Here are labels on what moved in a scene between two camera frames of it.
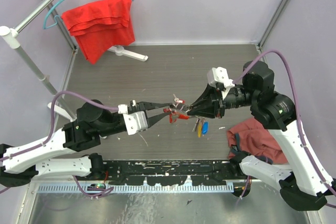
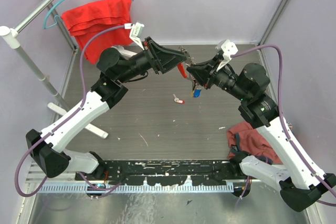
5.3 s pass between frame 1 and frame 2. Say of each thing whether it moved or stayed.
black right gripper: moved
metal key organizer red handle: moved
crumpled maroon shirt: stayed
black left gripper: moved
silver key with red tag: stayed
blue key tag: moved
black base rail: stayed
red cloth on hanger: stayed
